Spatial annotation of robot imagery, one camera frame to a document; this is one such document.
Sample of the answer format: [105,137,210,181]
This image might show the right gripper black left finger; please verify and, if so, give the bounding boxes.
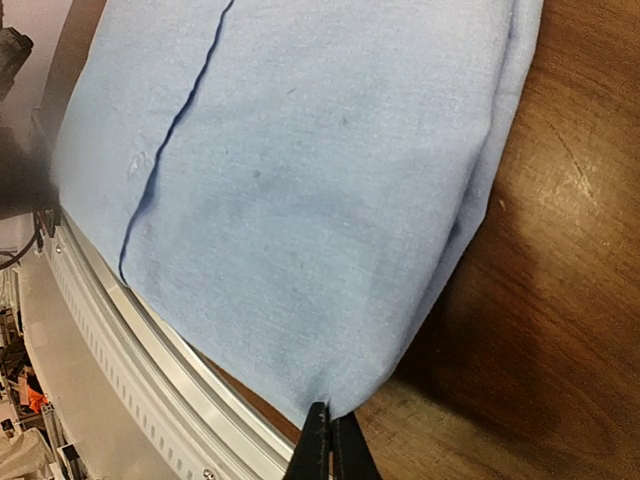
[285,402,331,480]

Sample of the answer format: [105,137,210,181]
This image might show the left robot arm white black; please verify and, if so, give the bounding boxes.
[1,27,58,220]

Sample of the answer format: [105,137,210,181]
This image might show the light blue long sleeve shirt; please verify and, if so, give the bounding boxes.
[54,1,542,425]

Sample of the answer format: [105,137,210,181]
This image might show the aluminium front rail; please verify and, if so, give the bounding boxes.
[40,213,293,479]

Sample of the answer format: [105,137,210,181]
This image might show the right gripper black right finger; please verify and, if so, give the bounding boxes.
[331,412,382,480]

